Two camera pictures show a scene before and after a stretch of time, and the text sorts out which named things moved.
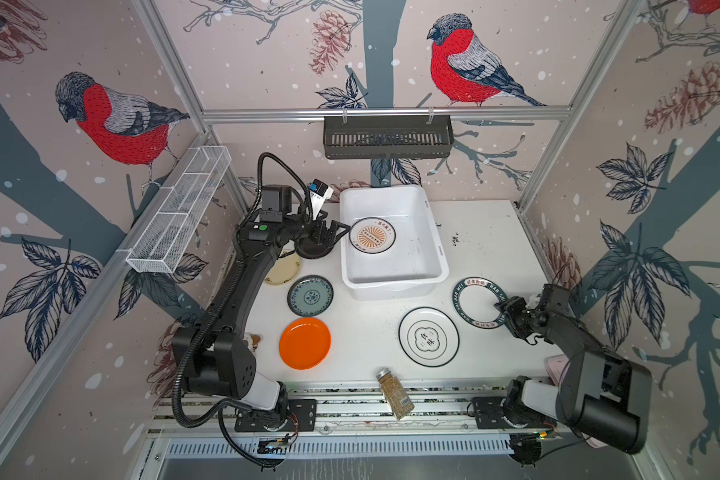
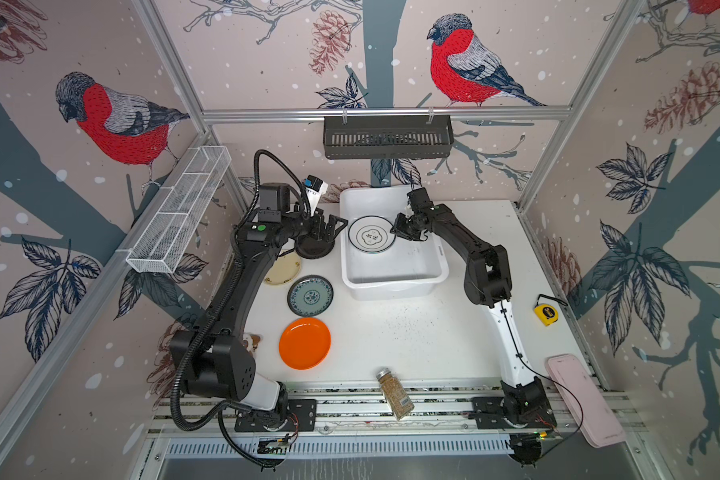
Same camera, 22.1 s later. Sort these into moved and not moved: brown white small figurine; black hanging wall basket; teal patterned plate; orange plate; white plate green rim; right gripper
Moved: right gripper; white plate green rim
Not moved: teal patterned plate; black hanging wall basket; brown white small figurine; orange plate
